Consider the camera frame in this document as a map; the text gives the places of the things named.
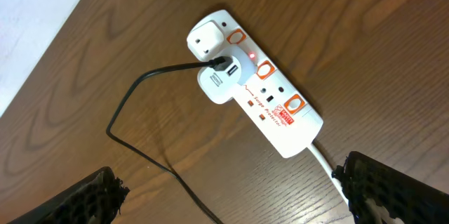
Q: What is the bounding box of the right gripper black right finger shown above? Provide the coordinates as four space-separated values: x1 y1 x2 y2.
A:
331 151 448 224

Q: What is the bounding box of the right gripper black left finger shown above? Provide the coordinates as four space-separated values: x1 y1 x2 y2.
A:
11 166 130 224

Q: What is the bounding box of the black USB charging cable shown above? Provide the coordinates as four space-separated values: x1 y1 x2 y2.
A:
105 55 233 224

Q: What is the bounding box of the white USB charger plug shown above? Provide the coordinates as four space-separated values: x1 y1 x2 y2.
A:
197 45 256 105

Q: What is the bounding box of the white plug adapter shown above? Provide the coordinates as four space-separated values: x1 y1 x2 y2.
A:
187 21 224 61

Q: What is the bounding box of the white power strip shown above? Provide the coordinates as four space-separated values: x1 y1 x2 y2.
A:
190 10 323 158

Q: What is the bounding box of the white power strip cord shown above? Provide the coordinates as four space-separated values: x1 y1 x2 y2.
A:
307 143 351 207

